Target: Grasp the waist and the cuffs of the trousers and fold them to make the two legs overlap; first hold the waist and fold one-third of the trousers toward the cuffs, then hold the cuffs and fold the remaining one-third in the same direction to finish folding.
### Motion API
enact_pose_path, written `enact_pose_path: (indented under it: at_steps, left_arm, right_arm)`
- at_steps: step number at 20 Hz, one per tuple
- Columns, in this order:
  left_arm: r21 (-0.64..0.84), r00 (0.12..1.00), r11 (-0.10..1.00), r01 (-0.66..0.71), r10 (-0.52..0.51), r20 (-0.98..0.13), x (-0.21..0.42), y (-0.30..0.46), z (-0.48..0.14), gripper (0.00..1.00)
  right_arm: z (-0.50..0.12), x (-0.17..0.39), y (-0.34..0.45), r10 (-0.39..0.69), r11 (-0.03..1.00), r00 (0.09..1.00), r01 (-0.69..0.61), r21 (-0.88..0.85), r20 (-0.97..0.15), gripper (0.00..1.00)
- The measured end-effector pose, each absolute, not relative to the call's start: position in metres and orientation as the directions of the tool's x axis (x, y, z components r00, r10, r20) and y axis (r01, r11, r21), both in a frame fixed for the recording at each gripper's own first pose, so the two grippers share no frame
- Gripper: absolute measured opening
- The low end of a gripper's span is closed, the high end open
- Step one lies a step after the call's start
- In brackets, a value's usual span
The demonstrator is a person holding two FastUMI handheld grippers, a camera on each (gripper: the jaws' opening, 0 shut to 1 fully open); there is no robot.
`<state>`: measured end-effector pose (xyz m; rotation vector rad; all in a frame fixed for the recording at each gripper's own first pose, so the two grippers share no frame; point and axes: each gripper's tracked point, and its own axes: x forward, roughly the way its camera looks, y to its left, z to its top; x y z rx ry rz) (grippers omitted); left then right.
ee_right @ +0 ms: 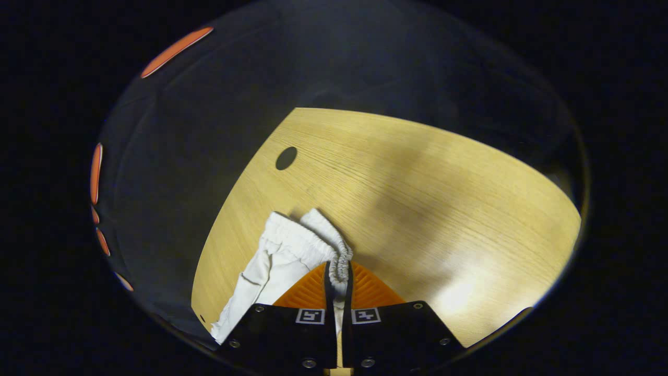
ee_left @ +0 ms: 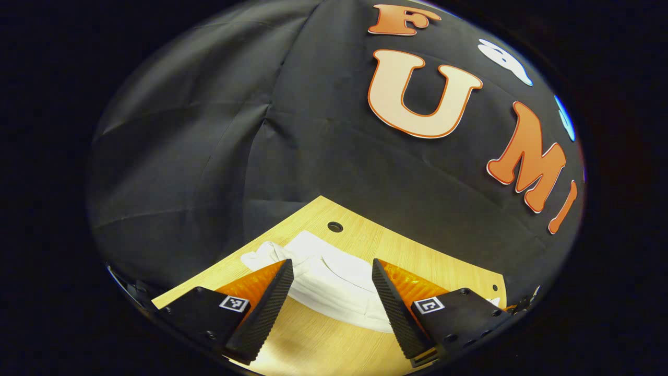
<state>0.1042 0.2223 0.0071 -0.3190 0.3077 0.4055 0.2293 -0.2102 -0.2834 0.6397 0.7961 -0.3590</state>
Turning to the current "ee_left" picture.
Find black backdrop cloth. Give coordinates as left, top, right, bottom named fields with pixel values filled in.
left=86, top=0, right=586, bottom=310

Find small metal fitting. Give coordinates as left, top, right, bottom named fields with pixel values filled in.
left=507, top=285, right=542, bottom=315

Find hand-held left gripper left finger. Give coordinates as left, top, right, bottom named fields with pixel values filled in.
left=153, top=258, right=295, bottom=366

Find white jeans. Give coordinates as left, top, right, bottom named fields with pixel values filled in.
left=240, top=231, right=502, bottom=335

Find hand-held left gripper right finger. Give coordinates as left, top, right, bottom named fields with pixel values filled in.
left=371, top=258, right=516, bottom=369

